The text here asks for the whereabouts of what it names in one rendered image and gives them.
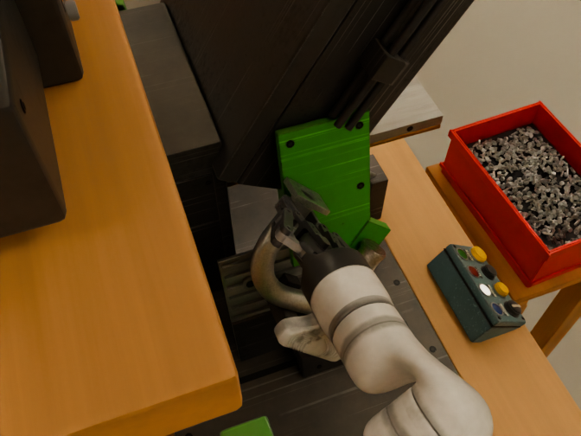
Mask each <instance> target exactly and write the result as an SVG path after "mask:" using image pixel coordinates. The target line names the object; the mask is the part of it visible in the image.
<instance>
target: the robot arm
mask: <svg viewBox="0 0 581 436"><path fill-rule="evenodd" d="M275 209H276V210H277V212H278V214H279V216H278V218H277V219H276V220H275V221H274V222H273V223H272V224H271V244H272V245H273V246H274V247H276V248H280V247H281V246H283V245H286V246H287V247H288V248H290V249H291V250H292V251H293V256H294V258H295V259H296V260H297V262H298V264H299V265H300V267H302V269H303V270H302V278H301V288H302V291H303V295H304V296H305V297H306V299H307V301H308V303H309V305H310V308H311V310H312V311H313V312H312V313H311V314H309V315H306V316H301V317H288V318H285V319H283V320H281V321H280V322H279V323H278V324H277V325H276V327H275V328H274V333H275V335H276V337H277V339H278V342H279V343H280V344H281V345H283V346H284V347H286V348H287V347H288V348H291V349H295V350H298V351H299V350H300V352H303V353H306V354H309V355H312V356H316V357H320V358H322V359H325V360H328V361H331V362H337V361H339V360H340V359H341V360H342V362H343V364H344V366H345V368H346V370H347V372H348V374H349V376H350V378H351V379H352V381H353V382H354V384H355V385H356V386H357V387H358V388H359V389H360V390H361V391H363V392H365V393H368V394H383V393H386V392H389V391H392V390H394V389H396V388H399V387H402V386H404V385H406V384H409V383H412V382H416V383H415V384H414V385H413V386H412V387H411V388H409V389H407V390H406V391H405V392H404V393H403V394H402V395H401V396H399V397H398V398H397V399H395V400H394V401H393V402H391V403H390V404H389V405H388V406H386V407H384V408H383V409H382V410H381V411H379V412H378V413H377V414H376V415H375V416H374V417H373V418H372V419H371V420H370V421H369V422H368V423H367V424H366V426H365V428H364V432H363V436H492V435H493V429H494V425H493V418H492V415H491V412H490V409H489V407H488V404H487V403H486V401H485V400H484V399H483V398H482V396H481V395H480V394H479V393H478V392H477V391H476V390H475V389H474V388H473V387H471V386H470V385H469V384H468V383H467V382H466V381H465V380H463V379H462V378H461V377H460V376H458V375H457V374H455V373H454V372H453V371H451V370H450V369H448V368H447V367H446V366H444V365H443V364H442V363H441V362H440V361H439V360H438V359H436V358H435V357H434V356H433V355H432V354H431V353H429V352H428V351H427V350H426V349H425V347H424V346H423V345H422V344H421V343H420V342H419V341H418V339H417V338H416V337H415V336H414V335H413V334H412V332H411V330H410V329H409V328H408V326H407V325H406V323H405V321H404V320H403V318H402V317H401V316H400V314H399V313H398V311H397V310H396V308H395V306H394V305H393V302H392V300H391V298H390V296H389V294H388V292H387V290H386V288H385V287H384V286H383V285H382V283H381V282H380V280H379V278H378V277H377V276H376V274H375V273H374V271H373V269H372V268H371V266H370V265H369V264H368V263H367V261H366V259H365V258H364V256H363V255H362V254H361V253H360V252H358V251H357V250H355V249H353V248H351V247H350V246H349V245H348V244H347V243H346V242H345V241H344V240H343V239H342V238H341V236H340V235H339V234H338V233H336V232H333V233H330V231H329V230H328V228H327V226H326V225H324V224H322V223H321V222H319V220H318V218H317V217H316V214H315V213H314V211H313V210H311V211H310V213H309V214H308V215H307V217H306V218H305V219H304V218H303V216H302V215H301V213H300V212H299V210H298V209H297V206H296V205H295V203H294V202H293V201H292V200H291V197H290V196H288V195H283V196H282V197H281V198H280V200H279V201H278V202H277V204H276V205H275ZM297 223H298V228H297V229H295V228H294V227H295V226H296V225H297Z"/></svg>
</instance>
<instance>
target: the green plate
mask: <svg viewBox="0 0 581 436"><path fill-rule="evenodd" d="M356 110H357V109H355V110H354V111H353V113H352V114H351V115H350V117H349V118H348V120H347V121H346V122H345V123H344V125H343V126H342V128H341V129H338V128H336V127H335V126H334V122H336V120H337V119H338V118H339V116H340V115H341V114H340V113H339V114H338V115H337V116H336V118H335V119H332V118H331V117H330V116H328V117H326V118H322V119H316V120H312V121H310V122H306V123H302V124H299V125H293V126H290V127H286V128H283V129H279V130H276V131H275V138H276V145H277V152H278V166H279V173H280V180H281V187H282V189H278V200H280V198H281V197H282V196H283V195H288V196H291V193H290V191H289V190H288V189H287V187H286V186H285V184H284V179H285V178H286V177H289V178H290V179H292V180H293V181H295V182H297V183H300V184H302V185H303V186H305V187H307V188H308V189H311V190H313V191H315V192H316V193H318V194H319V195H320V197H321V198H322V199H323V201H324V202H325V204H326V205H327V207H328V208H329V210H330V213H329V214H328V215H327V216H326V215H323V214H321V213H319V212H317V211H315V210H313V211H314V213H315V214H316V217H317V218H318V220H319V222H321V223H322V224H324V225H326V226H327V228H328V230H329V231H330V233H333V232H336V233H338V234H339V235H340V236H341V238H342V239H343V240H344V241H345V242H346V243H347V244H348V245H349V244H350V243H351V241H352V240H353V239H354V237H355V236H356V235H357V234H358V233H359V232H360V230H361V229H362V227H363V226H364V225H365V223H366V222H367V221H370V132H369V110H368V109H367V110H366V112H365V113H364V114H363V116H362V117H361V119H360V120H359V122H358V123H357V124H356V126H355V127H354V129H353V130H352V131H348V130H347V129H346V128H345V125H346V123H347V122H348V121H349V120H350V119H351V117H352V116H353V114H354V113H355V111H356ZM289 250H290V262H291V264H292V266H293V267H295V266H300V265H299V264H298V262H297V260H296V259H295V258H294V256H293V251H292V250H291V249H290V248H289Z"/></svg>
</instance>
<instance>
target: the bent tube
mask: <svg viewBox="0 0 581 436"><path fill-rule="evenodd" d="M284 184H285V186H286V187H287V189H288V190H289V191H290V194H291V197H290V198H291V200H292V201H293V202H294V203H295V205H296V206H297V209H298V210H299V212H300V213H301V215H302V216H303V218H304V219H305V218H306V217H307V215H308V214H309V213H310V211H311V210H315V211H317V212H319V213H321V214H323V215H326V216H327V215H328V214H329V213H330V210H329V208H328V207H327V205H326V204H325V202H324V201H323V199H322V198H321V197H320V195H319V194H318V193H316V192H315V191H313V190H311V189H308V188H307V187H305V186H303V185H302V184H300V183H297V182H295V181H293V180H292V179H290V178H289V177H286V178H285V179H284ZM278 216H279V214H276V216H275V217H274V218H273V219H272V221H271V222H270V223H269V225H268V226H267V227H266V228H265V230H264V231H263V233H262V234H261V235H260V236H259V238H258V240H257V242H256V244H255V247H254V249H253V251H252V257H251V264H250V269H251V276H252V282H253V284H254V286H255V288H256V289H257V291H258V292H259V294H260V295H261V296H262V297H263V298H264V299H265V300H267V301H268V302H270V303H271V304H273V305H276V306H278V307H281V308H284V309H287V310H291V311H297V312H301V313H304V314H308V315H309V314H311V313H312V312H313V311H312V310H311V308H310V305H309V303H308V301H307V299H306V297H305V296H304V295H303V291H302V290H299V289H296V288H293V287H289V286H287V285H284V284H282V283H281V282H279V281H278V279H277V278H276V276H275V273H274V262H275V259H276V257H277V255H278V252H279V250H280V249H281V247H282V246H281V247H280V248H276V247H274V246H273V245H272V244H271V224H272V223H273V222H274V221H275V220H276V219H277V218H278Z"/></svg>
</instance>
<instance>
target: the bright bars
mask: <svg viewBox="0 0 581 436"><path fill-rule="evenodd" d="M387 184H388V178H387V177H386V174H385V173H384V171H383V169H382V168H381V167H380V165H379V163H378V161H377V160H376V158H375V156H374V154H372V155H370V217H372V218H374V219H376V220H378V219H380V218H381V214H382V209H383V205H384V201H385V196H386V188H387Z"/></svg>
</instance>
